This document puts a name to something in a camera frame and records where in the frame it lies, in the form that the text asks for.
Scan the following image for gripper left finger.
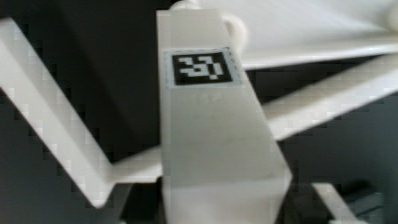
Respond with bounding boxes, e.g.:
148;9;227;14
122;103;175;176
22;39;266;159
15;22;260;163
95;184;131;224

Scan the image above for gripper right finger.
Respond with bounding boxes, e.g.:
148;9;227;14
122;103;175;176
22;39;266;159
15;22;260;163
312;183;363;224

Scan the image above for white desk top tray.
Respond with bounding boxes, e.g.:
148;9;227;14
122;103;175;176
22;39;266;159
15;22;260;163
193;0;398;69

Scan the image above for white left fence block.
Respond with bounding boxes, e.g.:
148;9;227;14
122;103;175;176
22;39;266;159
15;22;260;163
0;18;113;208

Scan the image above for white desk leg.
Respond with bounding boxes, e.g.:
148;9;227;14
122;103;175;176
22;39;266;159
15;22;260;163
156;0;291;224

